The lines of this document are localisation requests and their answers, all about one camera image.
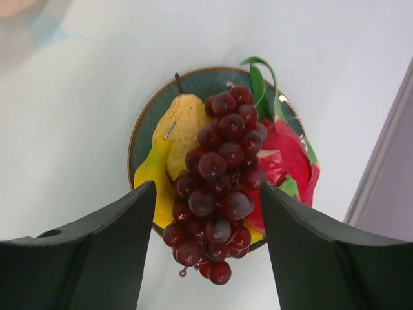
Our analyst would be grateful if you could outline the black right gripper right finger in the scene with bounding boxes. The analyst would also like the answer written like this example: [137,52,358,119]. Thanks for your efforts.
[260,183,412,309]

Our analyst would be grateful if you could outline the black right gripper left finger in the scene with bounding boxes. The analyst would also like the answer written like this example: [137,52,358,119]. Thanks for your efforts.
[1,181,156,309]

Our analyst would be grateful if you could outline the red fake dragon fruit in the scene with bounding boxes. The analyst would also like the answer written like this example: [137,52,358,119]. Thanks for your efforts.
[240,56,321,242]

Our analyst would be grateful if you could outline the yellow fake banana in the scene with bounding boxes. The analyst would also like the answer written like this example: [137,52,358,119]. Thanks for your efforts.
[133,124,257,229]

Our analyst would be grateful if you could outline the dark red fake grapes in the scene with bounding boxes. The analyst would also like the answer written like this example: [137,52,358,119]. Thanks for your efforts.
[162,86,267,285]

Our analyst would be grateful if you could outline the yellow fake lemon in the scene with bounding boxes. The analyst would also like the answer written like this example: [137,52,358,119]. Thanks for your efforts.
[152,74,211,181]

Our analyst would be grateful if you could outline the banana print plastic bag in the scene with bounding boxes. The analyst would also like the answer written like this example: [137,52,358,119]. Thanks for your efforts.
[1,1,72,75]

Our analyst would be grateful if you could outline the teal floral ceramic plate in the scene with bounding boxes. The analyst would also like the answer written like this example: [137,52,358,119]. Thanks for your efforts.
[127,66,307,253]

